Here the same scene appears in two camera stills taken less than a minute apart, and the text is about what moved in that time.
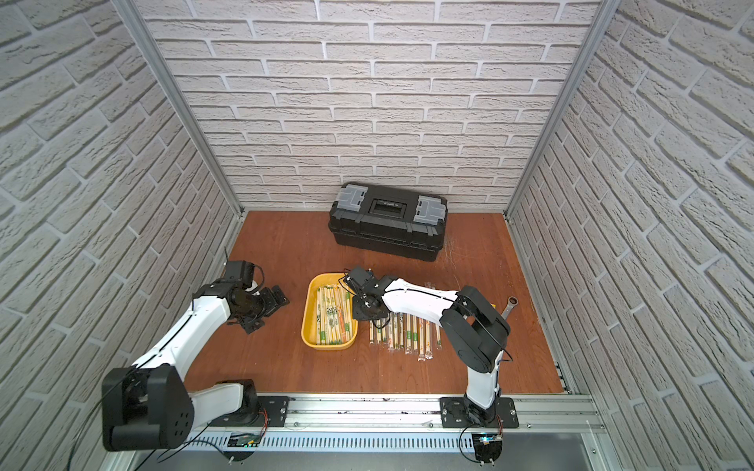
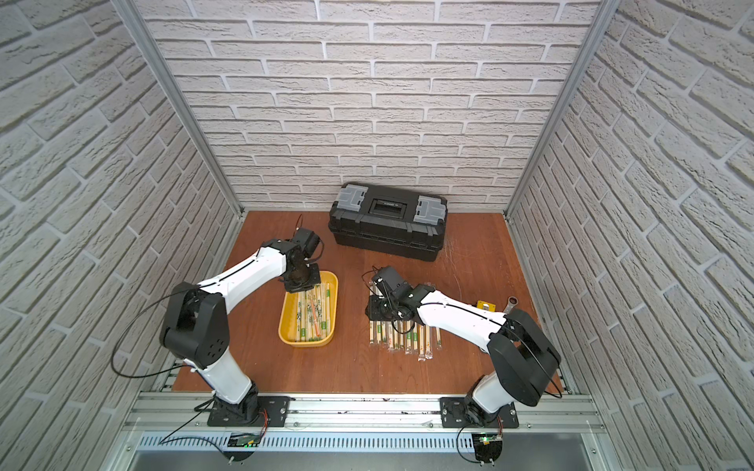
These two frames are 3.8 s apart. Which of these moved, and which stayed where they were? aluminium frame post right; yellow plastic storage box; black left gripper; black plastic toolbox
Moved: black left gripper; yellow plastic storage box
Stayed: black plastic toolbox; aluminium frame post right
